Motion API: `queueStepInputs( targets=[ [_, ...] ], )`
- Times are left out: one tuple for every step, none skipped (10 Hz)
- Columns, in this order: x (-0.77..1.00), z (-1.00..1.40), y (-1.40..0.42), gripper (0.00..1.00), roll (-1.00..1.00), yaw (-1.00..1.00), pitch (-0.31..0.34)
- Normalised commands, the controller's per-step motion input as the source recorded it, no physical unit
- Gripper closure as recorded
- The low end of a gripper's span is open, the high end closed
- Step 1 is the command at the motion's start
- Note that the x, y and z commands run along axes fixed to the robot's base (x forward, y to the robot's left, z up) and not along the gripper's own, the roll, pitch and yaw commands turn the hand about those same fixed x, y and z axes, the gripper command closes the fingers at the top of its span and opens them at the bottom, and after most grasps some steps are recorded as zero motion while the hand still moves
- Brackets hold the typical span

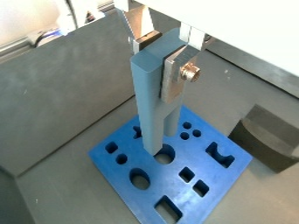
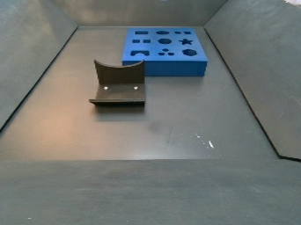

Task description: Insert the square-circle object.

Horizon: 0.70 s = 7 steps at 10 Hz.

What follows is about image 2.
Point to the blue shape sorter block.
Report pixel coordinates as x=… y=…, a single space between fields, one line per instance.
x=170 y=50

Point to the black curved bracket stand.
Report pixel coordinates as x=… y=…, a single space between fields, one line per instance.
x=121 y=84

